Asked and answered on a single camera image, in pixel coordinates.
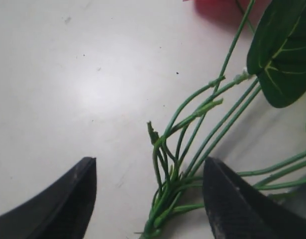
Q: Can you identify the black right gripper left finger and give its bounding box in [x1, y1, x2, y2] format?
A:
[0, 157, 97, 239]

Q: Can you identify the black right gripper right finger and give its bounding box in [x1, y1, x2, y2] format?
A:
[203, 157, 306, 239]

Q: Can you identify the artificial red anthurium plant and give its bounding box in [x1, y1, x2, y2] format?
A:
[139, 0, 306, 239]

